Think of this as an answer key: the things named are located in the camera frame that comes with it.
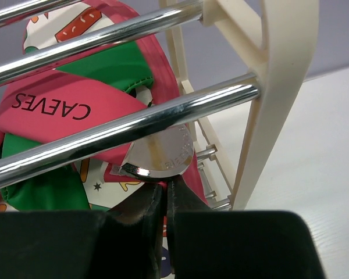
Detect pink patterned flip-flop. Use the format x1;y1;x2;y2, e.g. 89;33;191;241
0;0;213;279

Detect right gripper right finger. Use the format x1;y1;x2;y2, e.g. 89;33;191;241
166;177;325;278

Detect cream shoe rack chrome bars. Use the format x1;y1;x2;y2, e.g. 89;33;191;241
0;1;319;210

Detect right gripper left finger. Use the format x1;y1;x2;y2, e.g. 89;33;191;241
0;184;163;278

